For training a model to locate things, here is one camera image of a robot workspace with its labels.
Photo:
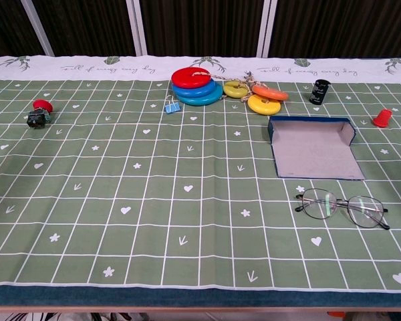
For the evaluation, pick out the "blue glasses case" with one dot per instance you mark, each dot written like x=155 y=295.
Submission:
x=307 y=150

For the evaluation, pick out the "thin-framed eyeglasses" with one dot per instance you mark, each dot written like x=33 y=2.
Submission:
x=315 y=204

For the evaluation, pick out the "blue binder clip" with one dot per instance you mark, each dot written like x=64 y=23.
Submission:
x=172 y=108

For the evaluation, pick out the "green grid tablecloth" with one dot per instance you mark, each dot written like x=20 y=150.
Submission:
x=153 y=200

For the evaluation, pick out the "dark pleated curtain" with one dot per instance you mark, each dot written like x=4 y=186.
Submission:
x=200 y=26

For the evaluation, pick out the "dark blue under cloth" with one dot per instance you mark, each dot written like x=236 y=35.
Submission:
x=200 y=297

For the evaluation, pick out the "black cylinder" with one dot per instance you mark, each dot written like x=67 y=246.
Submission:
x=319 y=92

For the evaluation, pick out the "red emergency stop button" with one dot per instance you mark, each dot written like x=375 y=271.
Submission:
x=42 y=105

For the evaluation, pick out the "red plastic cap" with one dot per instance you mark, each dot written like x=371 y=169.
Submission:
x=382 y=118

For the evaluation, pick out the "grey metal support bar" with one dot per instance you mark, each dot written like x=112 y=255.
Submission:
x=136 y=26
x=266 y=26
x=36 y=26

